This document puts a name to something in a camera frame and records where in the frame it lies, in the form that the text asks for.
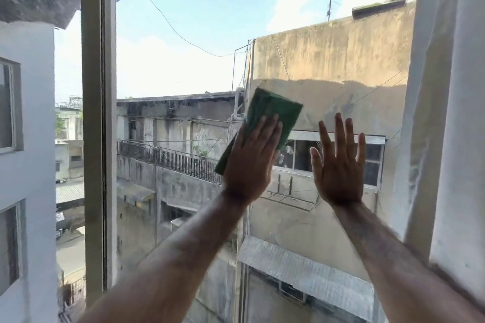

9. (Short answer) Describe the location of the person's right hand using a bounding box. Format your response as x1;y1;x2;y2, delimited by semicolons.
310;113;367;208

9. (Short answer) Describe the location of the person's left hand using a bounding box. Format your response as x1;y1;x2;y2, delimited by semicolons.
222;114;283;207

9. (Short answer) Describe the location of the green cleaning cloth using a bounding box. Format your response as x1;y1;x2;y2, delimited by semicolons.
214;87;304;176

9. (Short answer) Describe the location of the person's right forearm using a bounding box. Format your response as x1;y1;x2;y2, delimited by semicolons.
330;200;485;323

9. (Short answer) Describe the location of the person's left forearm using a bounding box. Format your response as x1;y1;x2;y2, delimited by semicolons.
78;188;252;323

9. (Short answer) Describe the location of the white framed building window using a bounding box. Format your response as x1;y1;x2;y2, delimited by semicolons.
280;131;386;192

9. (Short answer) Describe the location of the tall beige concrete building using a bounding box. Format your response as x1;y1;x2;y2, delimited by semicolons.
237;0;417;323

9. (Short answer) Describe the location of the black metal railing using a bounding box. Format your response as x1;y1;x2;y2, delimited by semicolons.
117;140;224;185

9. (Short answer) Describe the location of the large corrugated metal awning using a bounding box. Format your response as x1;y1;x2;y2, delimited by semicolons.
237;235;376;322

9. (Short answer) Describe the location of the small corrugated awning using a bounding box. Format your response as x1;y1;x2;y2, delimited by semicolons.
117;178;156;203

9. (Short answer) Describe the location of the white building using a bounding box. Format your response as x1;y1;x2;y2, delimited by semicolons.
0;0;82;323

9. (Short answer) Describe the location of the metal wall rack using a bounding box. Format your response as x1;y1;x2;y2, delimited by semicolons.
261;175;320;212

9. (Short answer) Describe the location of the white window side frame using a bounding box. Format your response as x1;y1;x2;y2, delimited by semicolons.
390;0;485;299

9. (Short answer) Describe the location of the black overhead cable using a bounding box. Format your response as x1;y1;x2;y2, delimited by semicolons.
128;0;249;58

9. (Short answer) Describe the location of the beige window frame post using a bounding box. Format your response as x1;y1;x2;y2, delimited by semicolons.
80;0;117;308

